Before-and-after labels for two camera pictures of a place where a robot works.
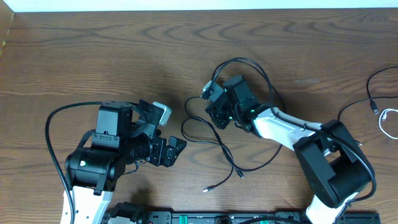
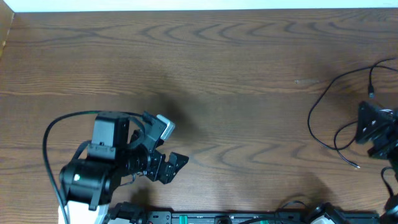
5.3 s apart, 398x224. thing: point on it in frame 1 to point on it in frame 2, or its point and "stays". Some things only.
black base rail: x=238 y=218 stays
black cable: x=371 y=99 to x=371 y=88
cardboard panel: x=6 y=17 stays
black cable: x=224 y=150 to x=335 y=148
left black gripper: x=161 y=155 to x=158 y=168
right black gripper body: x=221 y=119 to x=390 y=150
